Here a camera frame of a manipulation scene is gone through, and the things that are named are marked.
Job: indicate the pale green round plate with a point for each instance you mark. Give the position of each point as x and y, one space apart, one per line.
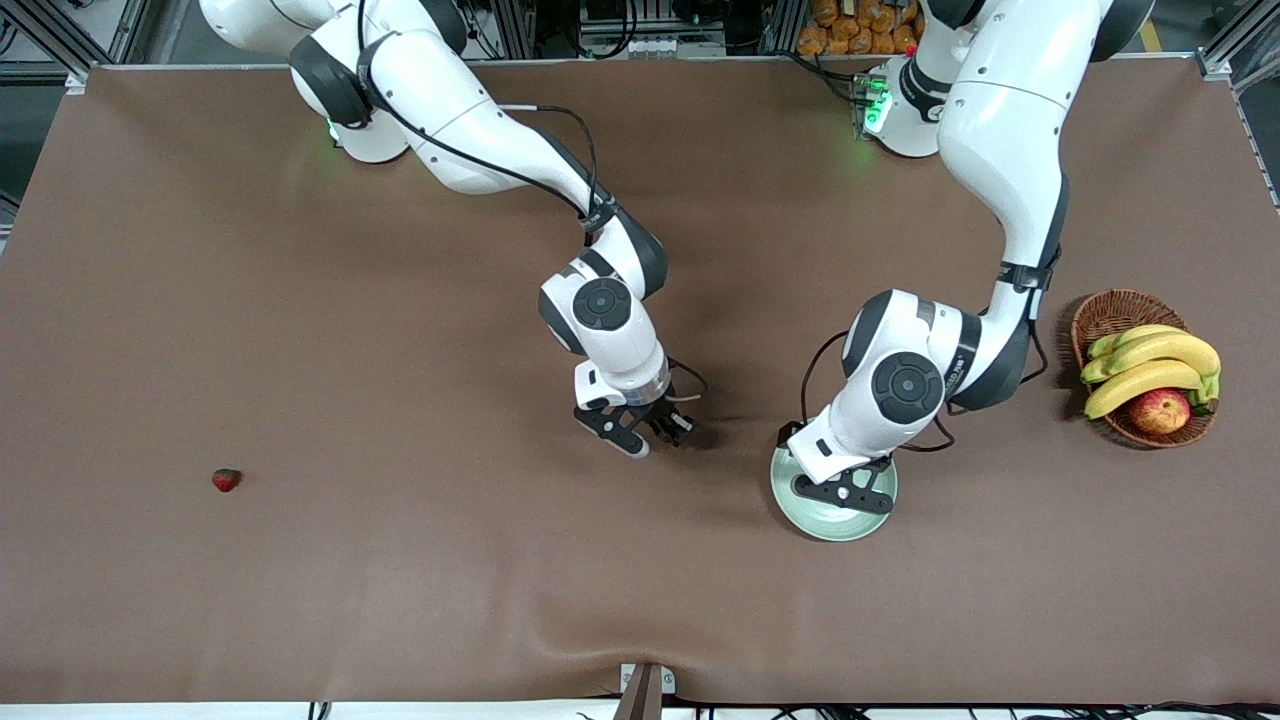
835 528

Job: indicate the red yellow apple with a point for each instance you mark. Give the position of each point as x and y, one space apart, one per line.
1160 412

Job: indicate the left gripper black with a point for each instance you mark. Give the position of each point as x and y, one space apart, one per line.
784 433

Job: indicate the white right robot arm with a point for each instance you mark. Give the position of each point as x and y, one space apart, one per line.
470 130

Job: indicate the white terminal strip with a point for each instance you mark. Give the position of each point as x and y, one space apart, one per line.
670 46

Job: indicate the yellow banana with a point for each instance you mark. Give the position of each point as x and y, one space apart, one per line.
1140 380
1093 372
1140 333
1170 348

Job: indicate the red strawberry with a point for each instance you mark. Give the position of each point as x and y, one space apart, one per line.
226 480

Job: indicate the camera mount post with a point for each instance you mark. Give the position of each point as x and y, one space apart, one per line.
643 700

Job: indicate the pile of orange bread rolls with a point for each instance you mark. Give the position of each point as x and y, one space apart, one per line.
860 30

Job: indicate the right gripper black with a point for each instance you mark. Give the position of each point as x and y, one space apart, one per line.
660 412

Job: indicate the aluminium frame post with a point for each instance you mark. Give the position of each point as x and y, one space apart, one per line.
785 30
515 30

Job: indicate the brown table cover mat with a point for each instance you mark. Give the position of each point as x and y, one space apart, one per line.
500 600

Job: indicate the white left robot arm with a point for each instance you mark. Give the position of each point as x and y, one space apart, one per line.
1010 130

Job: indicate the brown wicker basket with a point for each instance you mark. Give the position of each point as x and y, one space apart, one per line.
1110 320

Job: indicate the aluminium frame strut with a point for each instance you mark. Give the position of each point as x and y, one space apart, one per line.
50 35
1235 35

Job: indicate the grey perforated side rail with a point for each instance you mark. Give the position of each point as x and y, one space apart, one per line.
1268 110

